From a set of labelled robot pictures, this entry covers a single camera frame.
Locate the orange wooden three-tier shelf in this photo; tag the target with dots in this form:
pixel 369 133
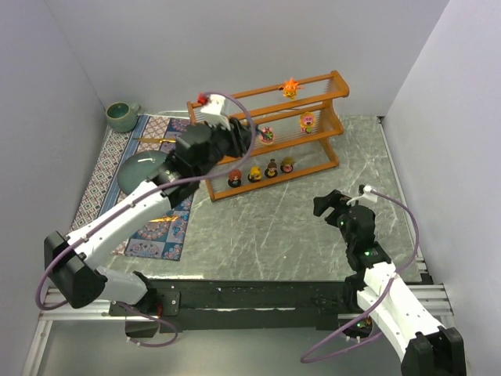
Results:
pixel 317 120

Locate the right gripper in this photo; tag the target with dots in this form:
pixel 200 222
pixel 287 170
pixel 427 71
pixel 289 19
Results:
pixel 338 206

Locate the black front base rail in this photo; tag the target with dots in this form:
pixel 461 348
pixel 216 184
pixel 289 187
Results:
pixel 187 305

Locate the yellow-haired figurine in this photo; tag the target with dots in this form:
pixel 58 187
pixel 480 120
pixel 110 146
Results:
pixel 254 175

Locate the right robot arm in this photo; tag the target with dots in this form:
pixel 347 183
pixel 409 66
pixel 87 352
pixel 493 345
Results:
pixel 389 307

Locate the patterned blue placemat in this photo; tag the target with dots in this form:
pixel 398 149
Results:
pixel 162 238

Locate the straw hat figurine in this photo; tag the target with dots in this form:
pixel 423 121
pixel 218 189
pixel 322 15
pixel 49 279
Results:
pixel 287 165

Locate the pink bear sunflower toy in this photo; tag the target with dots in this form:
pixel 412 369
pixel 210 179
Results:
pixel 307 122

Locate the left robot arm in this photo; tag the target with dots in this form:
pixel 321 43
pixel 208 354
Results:
pixel 73 263

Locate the brown-haired figurine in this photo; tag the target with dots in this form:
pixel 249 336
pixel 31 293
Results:
pixel 271 170

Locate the orange dragon toy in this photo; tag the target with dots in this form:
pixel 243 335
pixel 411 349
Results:
pixel 289 88

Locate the pink donut strawberry toy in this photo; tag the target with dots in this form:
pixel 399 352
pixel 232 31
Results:
pixel 266 136

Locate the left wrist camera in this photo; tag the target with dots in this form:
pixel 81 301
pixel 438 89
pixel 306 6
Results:
pixel 214 110

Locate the red-haired figurine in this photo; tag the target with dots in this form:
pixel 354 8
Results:
pixel 235 178

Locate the gold fork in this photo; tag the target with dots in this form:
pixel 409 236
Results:
pixel 167 218

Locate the green ceramic mug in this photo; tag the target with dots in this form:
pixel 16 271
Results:
pixel 122 117

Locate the teal ceramic plate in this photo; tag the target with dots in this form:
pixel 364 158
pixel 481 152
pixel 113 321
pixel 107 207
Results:
pixel 137 168

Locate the gold knife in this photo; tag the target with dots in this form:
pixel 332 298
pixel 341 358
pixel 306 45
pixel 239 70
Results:
pixel 154 140

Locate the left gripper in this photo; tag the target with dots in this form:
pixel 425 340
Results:
pixel 238 137

